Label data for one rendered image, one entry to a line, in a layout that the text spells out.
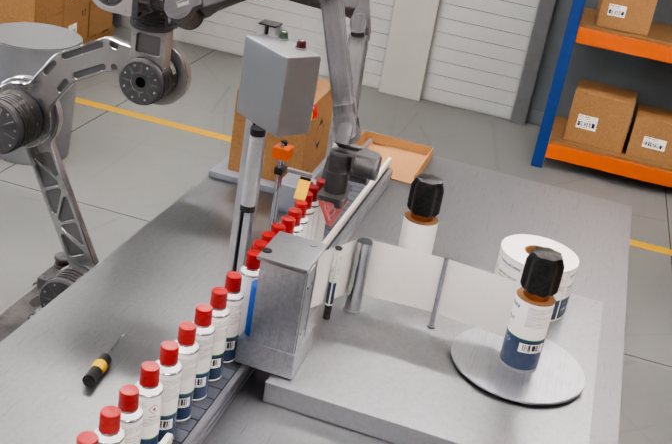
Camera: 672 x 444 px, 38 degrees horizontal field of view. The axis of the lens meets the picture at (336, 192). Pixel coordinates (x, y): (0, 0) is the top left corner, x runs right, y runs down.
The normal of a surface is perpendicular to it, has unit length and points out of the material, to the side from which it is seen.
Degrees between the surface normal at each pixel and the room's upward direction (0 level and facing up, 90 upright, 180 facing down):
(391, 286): 90
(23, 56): 94
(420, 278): 90
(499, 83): 90
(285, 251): 0
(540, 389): 0
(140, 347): 0
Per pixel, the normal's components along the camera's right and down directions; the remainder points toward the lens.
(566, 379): 0.16, -0.90
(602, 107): -0.31, 0.33
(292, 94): 0.61, 0.40
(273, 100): -0.78, 0.14
